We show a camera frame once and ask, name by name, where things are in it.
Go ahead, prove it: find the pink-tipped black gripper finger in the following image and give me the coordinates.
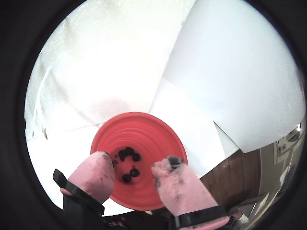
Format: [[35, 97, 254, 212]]
[[151, 155, 231, 230], [52, 150, 116, 230]]

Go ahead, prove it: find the red collapsible silicone cup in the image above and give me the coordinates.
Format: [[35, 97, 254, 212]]
[[90, 112, 189, 209]]

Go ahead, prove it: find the white sparkly foam board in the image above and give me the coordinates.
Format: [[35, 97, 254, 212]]
[[25, 0, 197, 140]]

